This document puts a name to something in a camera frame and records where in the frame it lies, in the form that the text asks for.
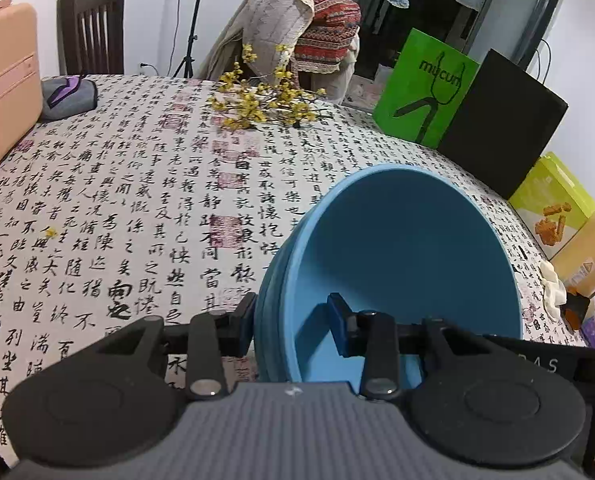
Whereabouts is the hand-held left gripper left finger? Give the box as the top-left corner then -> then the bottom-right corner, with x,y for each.
84,293 -> 257,401

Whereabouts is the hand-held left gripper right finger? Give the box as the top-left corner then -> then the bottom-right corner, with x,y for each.
326,292 -> 498,401

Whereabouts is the blue bowl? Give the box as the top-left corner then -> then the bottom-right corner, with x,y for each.
267,195 -> 308,386
282,164 -> 523,396

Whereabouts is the black orange crumpled wrapper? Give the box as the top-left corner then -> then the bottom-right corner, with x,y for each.
562,292 -> 591,331

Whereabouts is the white crumpled tissue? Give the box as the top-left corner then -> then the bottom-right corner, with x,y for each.
540,260 -> 569,321

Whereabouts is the yellow thermos bottle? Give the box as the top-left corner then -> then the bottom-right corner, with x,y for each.
552,205 -> 595,297

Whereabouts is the green snack box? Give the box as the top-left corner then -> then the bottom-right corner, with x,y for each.
508,152 -> 595,261

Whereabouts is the yellow flower branch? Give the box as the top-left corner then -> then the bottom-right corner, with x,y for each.
208,44 -> 335,132

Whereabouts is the chair draped with blankets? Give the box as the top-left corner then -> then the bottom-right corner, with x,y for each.
197,10 -> 361,106

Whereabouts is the green paper bag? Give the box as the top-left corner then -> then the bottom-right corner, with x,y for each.
372,27 -> 481,148

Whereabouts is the black paper bag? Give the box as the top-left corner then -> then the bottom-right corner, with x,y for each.
437,37 -> 569,201

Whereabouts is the grey purple cloth pouch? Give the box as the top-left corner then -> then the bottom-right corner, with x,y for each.
40,74 -> 98,122

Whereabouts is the studio light on stand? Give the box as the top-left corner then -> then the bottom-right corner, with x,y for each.
170,0 -> 213,80

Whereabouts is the red patterned blanket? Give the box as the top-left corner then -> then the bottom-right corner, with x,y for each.
294,0 -> 362,73

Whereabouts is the white lace-trimmed cloth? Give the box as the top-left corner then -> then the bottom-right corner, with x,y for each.
244,0 -> 314,78

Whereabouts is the pink suitcase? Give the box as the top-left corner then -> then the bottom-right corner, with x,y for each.
0,2 -> 44,188

